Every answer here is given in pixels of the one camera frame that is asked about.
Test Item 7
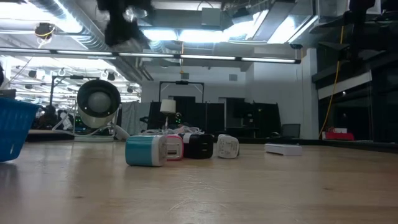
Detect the pink white charger cube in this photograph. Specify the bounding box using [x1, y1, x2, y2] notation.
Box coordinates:
[164, 134, 185, 161]

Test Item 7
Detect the white coiled cable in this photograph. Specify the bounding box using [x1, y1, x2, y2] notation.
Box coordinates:
[141, 126, 205, 136]

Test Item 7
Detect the grey curtain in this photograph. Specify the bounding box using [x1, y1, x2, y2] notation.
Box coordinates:
[121, 101, 152, 136]

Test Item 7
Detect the white oval lamp switch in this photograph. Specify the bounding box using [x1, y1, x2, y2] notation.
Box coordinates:
[114, 124, 131, 141]

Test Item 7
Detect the long LED light bar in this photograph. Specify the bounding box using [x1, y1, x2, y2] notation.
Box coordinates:
[0, 46, 302, 65]

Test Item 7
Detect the table lamp with white shade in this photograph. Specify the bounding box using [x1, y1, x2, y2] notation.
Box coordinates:
[160, 98, 177, 130]

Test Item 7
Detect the blue plastic basket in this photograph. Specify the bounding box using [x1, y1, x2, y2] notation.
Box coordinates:
[0, 97, 40, 162]

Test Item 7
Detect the white camera with cable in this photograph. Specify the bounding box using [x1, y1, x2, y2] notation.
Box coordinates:
[73, 79, 123, 143]

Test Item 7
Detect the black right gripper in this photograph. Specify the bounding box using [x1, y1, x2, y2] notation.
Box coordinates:
[343, 0, 377, 23]

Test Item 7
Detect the yellow cable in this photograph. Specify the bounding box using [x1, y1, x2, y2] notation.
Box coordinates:
[318, 26, 345, 139]

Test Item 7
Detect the grey ceiling box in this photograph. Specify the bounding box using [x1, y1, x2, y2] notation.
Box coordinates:
[201, 7, 223, 27]

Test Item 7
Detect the red box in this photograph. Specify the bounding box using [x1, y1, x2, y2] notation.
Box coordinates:
[322, 127, 355, 141]

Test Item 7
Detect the black charger cube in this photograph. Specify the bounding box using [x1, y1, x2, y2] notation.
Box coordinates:
[179, 133, 215, 160]

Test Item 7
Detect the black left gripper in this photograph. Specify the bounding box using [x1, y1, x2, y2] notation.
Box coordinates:
[96, 0, 153, 48]

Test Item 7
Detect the black metal frame stand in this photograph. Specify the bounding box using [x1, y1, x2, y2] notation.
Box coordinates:
[159, 80, 205, 103]

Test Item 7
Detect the ceiling cable reel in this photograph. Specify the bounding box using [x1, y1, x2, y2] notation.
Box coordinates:
[34, 22, 57, 49]

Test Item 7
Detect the teal white charger cube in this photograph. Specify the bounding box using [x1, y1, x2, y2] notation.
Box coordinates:
[125, 134, 168, 167]

